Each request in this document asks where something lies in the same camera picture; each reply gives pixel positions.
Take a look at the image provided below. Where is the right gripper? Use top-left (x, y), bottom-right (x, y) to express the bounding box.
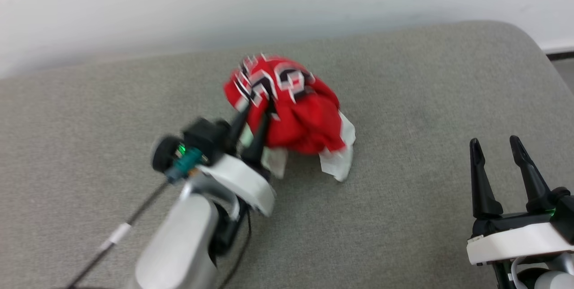
top-left (466, 135), bottom-right (574, 266)

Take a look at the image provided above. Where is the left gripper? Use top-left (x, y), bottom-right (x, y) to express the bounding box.
top-left (197, 104), bottom-right (276, 217)

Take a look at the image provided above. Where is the red basketball jersey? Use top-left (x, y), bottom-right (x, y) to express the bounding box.
top-left (223, 54), bottom-right (357, 183)

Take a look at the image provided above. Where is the grey fabric sofa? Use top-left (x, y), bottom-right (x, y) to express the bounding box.
top-left (0, 20), bottom-right (574, 289)

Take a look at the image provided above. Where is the teal cable connector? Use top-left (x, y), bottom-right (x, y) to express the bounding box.
top-left (165, 148), bottom-right (203, 185)

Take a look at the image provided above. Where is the thin black cable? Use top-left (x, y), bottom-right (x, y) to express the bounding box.
top-left (219, 208), bottom-right (252, 289)

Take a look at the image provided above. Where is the black cable with white tag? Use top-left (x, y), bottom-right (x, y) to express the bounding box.
top-left (66, 181), bottom-right (171, 289)

